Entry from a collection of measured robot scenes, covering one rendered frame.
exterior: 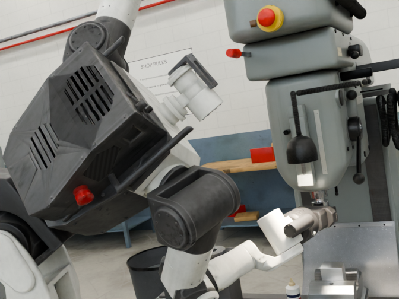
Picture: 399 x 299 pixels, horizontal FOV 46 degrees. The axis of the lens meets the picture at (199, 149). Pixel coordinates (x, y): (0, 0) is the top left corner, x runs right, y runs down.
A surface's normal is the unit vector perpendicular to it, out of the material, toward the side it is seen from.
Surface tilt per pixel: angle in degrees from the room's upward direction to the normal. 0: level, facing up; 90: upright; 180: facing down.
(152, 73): 90
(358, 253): 63
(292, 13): 90
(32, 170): 74
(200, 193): 44
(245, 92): 90
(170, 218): 103
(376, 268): 48
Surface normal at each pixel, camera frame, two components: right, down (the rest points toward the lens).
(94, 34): -0.18, -0.37
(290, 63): -0.43, 0.15
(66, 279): -0.08, 0.10
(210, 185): 0.23, -0.72
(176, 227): -0.65, 0.39
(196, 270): 0.51, 0.62
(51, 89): -0.58, -0.11
